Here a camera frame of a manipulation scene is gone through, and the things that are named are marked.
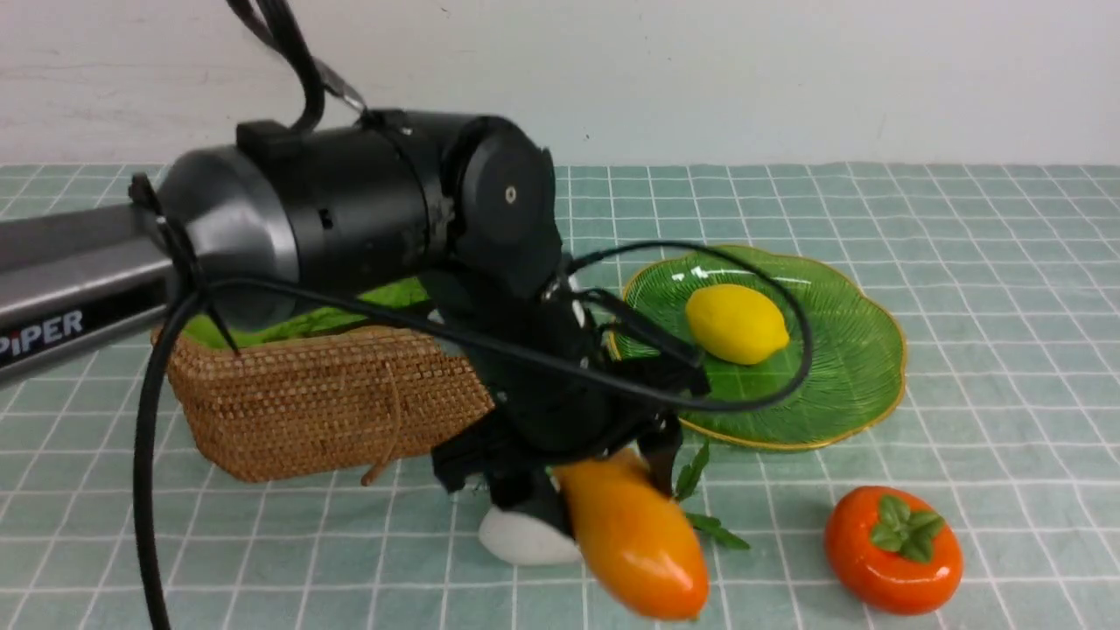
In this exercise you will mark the green checkered tablecloth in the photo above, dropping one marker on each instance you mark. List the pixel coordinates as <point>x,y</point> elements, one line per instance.
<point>1004,280</point>

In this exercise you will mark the woven wicker basket green lining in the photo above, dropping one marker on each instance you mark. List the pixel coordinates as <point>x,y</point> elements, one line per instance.
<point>320,393</point>

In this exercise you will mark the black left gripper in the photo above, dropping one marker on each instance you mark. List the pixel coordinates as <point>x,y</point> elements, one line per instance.
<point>557,396</point>

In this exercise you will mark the yellow lemon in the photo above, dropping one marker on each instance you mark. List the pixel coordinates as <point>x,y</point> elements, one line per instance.
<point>736,324</point>

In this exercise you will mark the orange yellow mango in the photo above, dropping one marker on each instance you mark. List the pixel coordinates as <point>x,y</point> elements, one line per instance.
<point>635,540</point>

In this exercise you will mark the orange persimmon green calyx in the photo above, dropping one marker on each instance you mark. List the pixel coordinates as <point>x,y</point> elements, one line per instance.
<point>893,551</point>

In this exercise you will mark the white radish with leaves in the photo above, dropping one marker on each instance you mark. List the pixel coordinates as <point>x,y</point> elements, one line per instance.
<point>518,539</point>

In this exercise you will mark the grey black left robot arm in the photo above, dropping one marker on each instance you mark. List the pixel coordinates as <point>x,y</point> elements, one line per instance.
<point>285,220</point>

